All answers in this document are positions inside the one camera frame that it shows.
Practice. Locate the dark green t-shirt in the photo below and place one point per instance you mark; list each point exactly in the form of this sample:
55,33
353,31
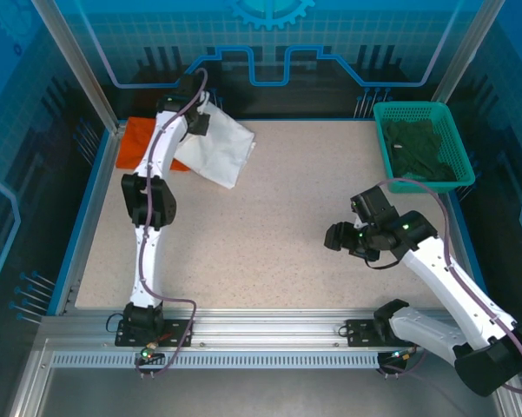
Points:
417,147

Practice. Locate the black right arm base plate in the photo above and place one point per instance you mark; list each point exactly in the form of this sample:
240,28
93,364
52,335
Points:
358,332

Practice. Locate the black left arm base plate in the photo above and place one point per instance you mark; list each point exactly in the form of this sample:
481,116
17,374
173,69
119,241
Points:
130,334

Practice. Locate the aluminium corner post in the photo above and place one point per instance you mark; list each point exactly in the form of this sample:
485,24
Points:
465,52
87,69

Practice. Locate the orange folded t-shirt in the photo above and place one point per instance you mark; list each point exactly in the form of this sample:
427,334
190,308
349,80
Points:
132,143

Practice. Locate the small connector with green light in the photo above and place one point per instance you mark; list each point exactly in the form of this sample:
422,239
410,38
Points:
403,355
147,352

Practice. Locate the aluminium front frame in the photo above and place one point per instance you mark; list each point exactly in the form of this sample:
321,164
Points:
265,330

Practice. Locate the teal plastic mesh basket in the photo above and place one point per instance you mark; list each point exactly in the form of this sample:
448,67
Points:
456,180

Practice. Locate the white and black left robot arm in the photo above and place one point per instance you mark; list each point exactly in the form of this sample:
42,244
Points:
147,260

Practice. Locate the white t-shirt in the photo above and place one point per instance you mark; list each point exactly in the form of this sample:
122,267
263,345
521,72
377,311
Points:
217,152

